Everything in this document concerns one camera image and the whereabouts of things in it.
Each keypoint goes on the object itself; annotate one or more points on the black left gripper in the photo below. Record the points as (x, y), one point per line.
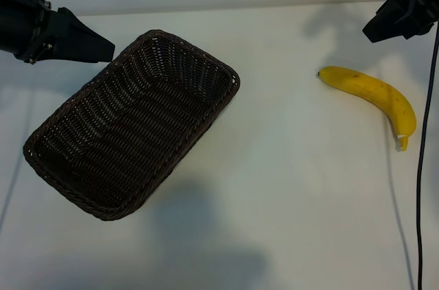
(20, 22)

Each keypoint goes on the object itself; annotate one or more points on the dark brown wicker basket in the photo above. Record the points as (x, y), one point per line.
(137, 125)

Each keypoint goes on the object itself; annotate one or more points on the yellow banana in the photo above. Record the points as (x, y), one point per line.
(370, 87)

